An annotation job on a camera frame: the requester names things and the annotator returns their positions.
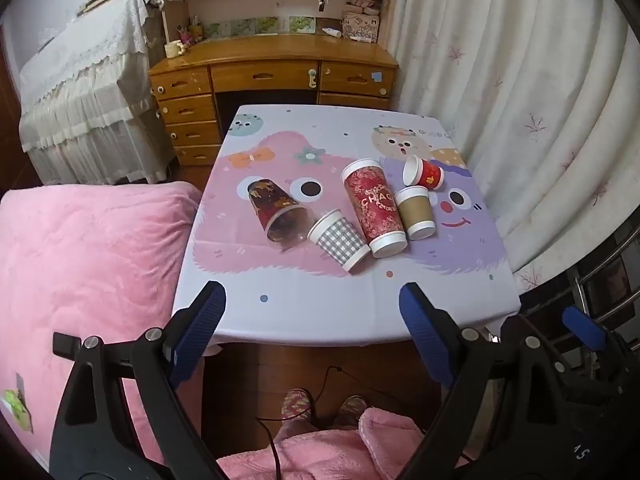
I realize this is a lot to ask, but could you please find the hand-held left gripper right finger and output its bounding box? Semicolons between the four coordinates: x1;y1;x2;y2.
398;282;596;480

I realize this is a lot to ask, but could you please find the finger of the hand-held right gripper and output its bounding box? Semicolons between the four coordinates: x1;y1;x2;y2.
561;306;632;376

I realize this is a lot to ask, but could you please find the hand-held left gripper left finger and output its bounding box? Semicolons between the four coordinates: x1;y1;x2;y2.
49;281;236;480

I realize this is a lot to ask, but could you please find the brown sleeved white cup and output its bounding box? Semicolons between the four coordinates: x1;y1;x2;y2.
394;186;436;241

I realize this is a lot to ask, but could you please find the grey checked paper cup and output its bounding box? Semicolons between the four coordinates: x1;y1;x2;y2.
306;208;372;274

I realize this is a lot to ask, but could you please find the tall red patterned cup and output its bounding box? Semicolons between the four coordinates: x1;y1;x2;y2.
340;158;408;259

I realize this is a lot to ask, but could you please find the dark patterned clear cup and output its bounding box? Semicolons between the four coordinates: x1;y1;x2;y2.
246;177;313;251

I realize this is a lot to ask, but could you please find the small red paper cup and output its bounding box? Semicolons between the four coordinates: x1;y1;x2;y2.
402;154;445;191

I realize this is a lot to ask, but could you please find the cartoon printed tablecloth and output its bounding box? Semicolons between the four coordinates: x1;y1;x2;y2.
171;104;522;348

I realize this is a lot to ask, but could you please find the patterned slipper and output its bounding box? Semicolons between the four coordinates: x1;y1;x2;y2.
281;387;315;423
332;395;369;428

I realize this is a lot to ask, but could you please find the pink fluffy blanket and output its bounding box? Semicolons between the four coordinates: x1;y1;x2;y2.
0;181;206;466

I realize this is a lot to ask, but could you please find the pink fluffy robe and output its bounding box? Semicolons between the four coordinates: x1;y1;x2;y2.
217;407;481;480

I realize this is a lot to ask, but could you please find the green patterned tag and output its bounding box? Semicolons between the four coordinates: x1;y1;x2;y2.
0;372;34;433

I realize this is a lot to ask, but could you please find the white floral curtain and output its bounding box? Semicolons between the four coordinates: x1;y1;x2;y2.
387;0;640;293

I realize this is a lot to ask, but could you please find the white lace cover cloth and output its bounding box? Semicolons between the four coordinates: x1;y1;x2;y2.
19;0;173;186

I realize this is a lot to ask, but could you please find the wooden desk with hutch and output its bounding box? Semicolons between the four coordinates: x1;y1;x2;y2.
148;0;401;167

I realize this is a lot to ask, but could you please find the wooden lettered box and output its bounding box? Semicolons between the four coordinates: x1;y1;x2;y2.
341;12;382;42

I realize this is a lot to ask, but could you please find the metal tube frame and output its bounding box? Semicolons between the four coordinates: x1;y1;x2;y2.
520;225;640;376

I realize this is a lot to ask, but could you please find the black cable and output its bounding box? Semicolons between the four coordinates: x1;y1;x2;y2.
256;366;441;480

